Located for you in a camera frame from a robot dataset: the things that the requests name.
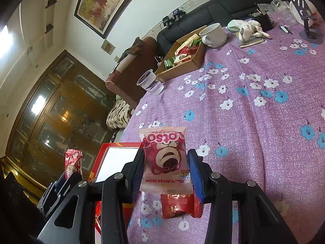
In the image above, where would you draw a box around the red and gold snack packet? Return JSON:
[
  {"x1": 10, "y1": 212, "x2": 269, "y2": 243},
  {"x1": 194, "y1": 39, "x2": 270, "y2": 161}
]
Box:
[{"x1": 160, "y1": 183, "x2": 204, "y2": 219}]

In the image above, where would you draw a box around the glass jar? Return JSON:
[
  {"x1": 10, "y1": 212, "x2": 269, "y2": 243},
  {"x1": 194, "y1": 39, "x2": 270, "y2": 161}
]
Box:
[{"x1": 270, "y1": 0, "x2": 297, "y2": 26}]

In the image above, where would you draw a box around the dark wooden cabinet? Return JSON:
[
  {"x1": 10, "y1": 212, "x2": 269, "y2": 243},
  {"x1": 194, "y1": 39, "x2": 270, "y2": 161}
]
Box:
[{"x1": 0, "y1": 49, "x2": 120, "y2": 201}]

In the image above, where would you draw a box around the patterned blanket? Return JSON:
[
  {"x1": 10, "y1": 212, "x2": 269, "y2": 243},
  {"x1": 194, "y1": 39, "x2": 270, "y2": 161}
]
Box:
[{"x1": 106, "y1": 99, "x2": 132, "y2": 130}]

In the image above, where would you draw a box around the red white patterned snack packet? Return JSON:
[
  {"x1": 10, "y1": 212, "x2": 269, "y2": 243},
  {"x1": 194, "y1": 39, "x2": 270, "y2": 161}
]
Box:
[{"x1": 65, "y1": 149, "x2": 83, "y2": 181}]

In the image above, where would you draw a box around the white and green cloth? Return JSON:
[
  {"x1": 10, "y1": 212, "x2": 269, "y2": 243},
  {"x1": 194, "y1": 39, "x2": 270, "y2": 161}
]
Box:
[{"x1": 227, "y1": 19, "x2": 272, "y2": 41}]

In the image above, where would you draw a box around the brown armchair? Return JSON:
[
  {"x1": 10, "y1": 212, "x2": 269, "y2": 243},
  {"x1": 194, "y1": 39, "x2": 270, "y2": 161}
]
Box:
[{"x1": 105, "y1": 37, "x2": 160, "y2": 110}]

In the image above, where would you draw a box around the large framed painting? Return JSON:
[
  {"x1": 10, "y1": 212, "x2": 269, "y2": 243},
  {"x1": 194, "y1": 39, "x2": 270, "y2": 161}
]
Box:
[{"x1": 74, "y1": 0, "x2": 150, "y2": 39}]

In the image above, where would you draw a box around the pink bear snack packet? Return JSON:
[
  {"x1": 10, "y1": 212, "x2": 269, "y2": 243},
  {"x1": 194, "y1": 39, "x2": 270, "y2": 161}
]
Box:
[{"x1": 138, "y1": 126, "x2": 193, "y2": 194}]

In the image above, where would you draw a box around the clear plastic cup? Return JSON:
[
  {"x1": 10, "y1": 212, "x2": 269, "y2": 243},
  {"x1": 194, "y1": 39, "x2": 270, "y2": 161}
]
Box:
[{"x1": 136, "y1": 70, "x2": 165, "y2": 95}]

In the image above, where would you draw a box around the red box with white inside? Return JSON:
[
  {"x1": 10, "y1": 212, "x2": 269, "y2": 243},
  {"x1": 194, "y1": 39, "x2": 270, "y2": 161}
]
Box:
[{"x1": 88, "y1": 142, "x2": 143, "y2": 239}]

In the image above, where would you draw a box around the pile of assorted snack packets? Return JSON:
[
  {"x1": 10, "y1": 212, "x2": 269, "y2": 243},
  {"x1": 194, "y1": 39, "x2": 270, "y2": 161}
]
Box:
[{"x1": 164, "y1": 34, "x2": 204, "y2": 70}]

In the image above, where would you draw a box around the black pouch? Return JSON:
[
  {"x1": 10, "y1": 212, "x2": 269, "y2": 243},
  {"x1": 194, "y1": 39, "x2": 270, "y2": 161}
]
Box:
[{"x1": 254, "y1": 3, "x2": 273, "y2": 30}]

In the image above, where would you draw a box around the black leather sofa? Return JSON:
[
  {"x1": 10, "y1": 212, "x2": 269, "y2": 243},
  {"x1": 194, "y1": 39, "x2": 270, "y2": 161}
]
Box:
[{"x1": 156, "y1": 0, "x2": 300, "y2": 56}]

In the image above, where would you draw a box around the small framed picture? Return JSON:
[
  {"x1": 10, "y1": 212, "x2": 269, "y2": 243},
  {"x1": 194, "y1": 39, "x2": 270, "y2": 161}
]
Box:
[{"x1": 101, "y1": 39, "x2": 117, "y2": 56}]

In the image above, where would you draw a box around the white mug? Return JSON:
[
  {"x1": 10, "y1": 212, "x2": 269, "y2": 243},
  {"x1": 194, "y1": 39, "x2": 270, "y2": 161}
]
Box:
[{"x1": 199, "y1": 23, "x2": 228, "y2": 48}]

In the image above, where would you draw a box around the dark phone stand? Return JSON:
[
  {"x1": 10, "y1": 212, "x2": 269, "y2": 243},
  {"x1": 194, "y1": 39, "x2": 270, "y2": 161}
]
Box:
[{"x1": 286, "y1": 0, "x2": 324, "y2": 45}]

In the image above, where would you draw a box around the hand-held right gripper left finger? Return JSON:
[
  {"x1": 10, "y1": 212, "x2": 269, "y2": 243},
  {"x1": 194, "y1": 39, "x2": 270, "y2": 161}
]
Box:
[{"x1": 37, "y1": 146, "x2": 146, "y2": 244}]

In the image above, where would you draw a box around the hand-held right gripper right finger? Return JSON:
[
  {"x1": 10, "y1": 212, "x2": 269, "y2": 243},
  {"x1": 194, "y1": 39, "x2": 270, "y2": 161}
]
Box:
[{"x1": 186, "y1": 149, "x2": 297, "y2": 244}]

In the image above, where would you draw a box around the cardboard box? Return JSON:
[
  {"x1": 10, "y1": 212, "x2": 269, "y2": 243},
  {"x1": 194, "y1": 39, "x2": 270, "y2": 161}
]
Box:
[{"x1": 155, "y1": 25, "x2": 207, "y2": 83}]

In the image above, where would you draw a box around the purple floral tablecloth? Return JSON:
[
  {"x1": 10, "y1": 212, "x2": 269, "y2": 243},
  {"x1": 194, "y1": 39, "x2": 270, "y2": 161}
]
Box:
[{"x1": 119, "y1": 5, "x2": 325, "y2": 244}]

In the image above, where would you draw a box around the white plate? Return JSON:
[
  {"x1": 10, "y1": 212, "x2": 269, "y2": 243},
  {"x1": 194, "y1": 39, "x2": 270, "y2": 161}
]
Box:
[{"x1": 289, "y1": 0, "x2": 321, "y2": 26}]

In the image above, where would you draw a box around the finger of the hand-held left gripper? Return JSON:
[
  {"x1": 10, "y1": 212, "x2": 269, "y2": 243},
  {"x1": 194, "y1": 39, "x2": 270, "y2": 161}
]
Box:
[
  {"x1": 56, "y1": 171, "x2": 83, "y2": 200},
  {"x1": 38, "y1": 176, "x2": 68, "y2": 209}
]

